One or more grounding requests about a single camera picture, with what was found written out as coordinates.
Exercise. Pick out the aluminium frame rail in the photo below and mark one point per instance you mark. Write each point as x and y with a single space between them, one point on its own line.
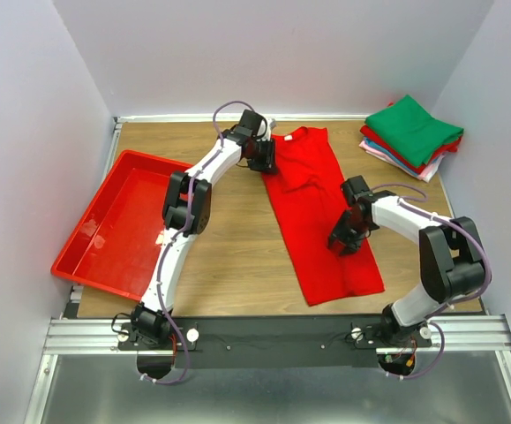
276 369

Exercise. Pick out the blue folded t shirt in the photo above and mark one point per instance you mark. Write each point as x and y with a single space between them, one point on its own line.
395 157

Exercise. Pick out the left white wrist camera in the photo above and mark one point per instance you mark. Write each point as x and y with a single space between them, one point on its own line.
266 128

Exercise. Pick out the pink folded t shirt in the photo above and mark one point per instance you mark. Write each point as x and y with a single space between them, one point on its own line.
426 175

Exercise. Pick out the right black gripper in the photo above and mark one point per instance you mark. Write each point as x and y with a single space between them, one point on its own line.
351 245

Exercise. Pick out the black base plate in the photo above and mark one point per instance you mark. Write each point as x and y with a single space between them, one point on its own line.
282 341

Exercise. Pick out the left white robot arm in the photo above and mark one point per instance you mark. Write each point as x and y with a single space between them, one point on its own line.
186 211

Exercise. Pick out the red plastic tray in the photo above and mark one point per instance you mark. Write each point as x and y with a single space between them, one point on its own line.
116 243

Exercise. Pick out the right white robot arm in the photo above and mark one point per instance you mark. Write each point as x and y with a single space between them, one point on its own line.
453 265

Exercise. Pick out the red t shirt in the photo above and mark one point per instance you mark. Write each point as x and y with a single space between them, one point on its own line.
387 143
307 201

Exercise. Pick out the red folded t shirt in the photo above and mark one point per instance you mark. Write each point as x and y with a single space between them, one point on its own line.
387 143

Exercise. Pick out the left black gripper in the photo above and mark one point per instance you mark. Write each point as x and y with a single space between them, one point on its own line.
266 164

